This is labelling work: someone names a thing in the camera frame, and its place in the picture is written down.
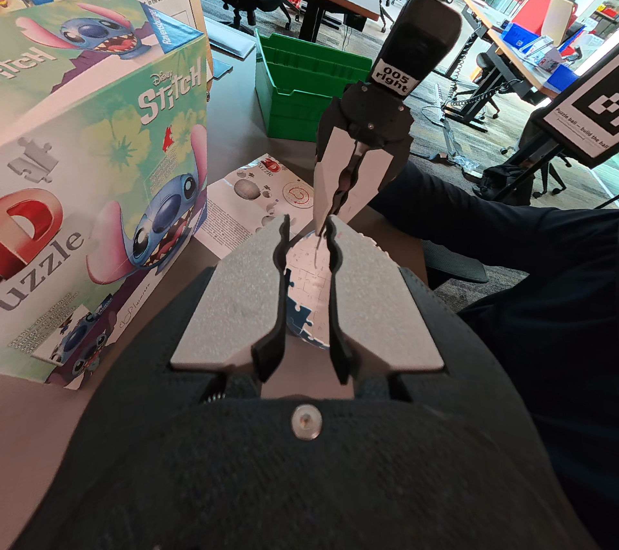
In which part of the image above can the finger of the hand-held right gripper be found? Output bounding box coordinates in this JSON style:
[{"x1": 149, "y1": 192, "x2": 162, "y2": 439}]
[
  {"x1": 333, "y1": 149, "x2": 396, "y2": 225},
  {"x1": 312, "y1": 126, "x2": 362, "y2": 235}
]

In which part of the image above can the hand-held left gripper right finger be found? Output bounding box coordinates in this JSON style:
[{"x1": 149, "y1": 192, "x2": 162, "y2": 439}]
[{"x1": 325, "y1": 214, "x2": 446, "y2": 385}]

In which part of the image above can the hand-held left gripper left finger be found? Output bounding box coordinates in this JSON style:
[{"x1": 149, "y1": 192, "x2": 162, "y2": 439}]
[{"x1": 169, "y1": 214, "x2": 291, "y2": 384}]

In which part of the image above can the white puzzle piece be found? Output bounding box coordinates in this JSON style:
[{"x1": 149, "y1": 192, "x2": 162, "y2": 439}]
[{"x1": 312, "y1": 220, "x2": 328, "y2": 271}]

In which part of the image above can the partly built puzzle ball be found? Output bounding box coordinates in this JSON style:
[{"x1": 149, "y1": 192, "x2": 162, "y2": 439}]
[{"x1": 283, "y1": 230, "x2": 393, "y2": 350}]

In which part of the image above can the person's right forearm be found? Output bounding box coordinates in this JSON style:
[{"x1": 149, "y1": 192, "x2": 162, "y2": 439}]
[{"x1": 368, "y1": 160, "x2": 619, "y2": 282}]

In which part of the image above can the colourful cardboard puzzle box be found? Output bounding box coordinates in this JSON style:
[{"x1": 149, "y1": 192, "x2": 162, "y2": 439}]
[{"x1": 0, "y1": 0, "x2": 211, "y2": 391}]

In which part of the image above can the green plastic bin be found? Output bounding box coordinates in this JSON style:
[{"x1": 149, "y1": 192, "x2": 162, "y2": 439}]
[{"x1": 254, "y1": 30, "x2": 374, "y2": 143}]

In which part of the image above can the grey mesh office chair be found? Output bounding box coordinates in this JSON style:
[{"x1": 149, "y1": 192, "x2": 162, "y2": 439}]
[{"x1": 423, "y1": 239, "x2": 490, "y2": 290}]

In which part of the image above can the white paper leaflet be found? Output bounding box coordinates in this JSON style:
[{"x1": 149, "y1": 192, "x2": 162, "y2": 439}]
[{"x1": 193, "y1": 153, "x2": 318, "y2": 261}]

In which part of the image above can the person's dark clothing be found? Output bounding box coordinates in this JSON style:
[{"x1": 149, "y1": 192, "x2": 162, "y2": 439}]
[{"x1": 457, "y1": 209, "x2": 619, "y2": 550}]

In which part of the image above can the red plastic bin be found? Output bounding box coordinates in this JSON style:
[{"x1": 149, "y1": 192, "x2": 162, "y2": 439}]
[{"x1": 512, "y1": 0, "x2": 558, "y2": 37}]

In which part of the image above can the black white sign board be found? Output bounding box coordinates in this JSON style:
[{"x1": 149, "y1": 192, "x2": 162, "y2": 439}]
[{"x1": 531, "y1": 44, "x2": 619, "y2": 169}]

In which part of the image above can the black desk frame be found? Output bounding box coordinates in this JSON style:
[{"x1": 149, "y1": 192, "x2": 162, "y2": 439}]
[{"x1": 442, "y1": 18, "x2": 522, "y2": 133}]

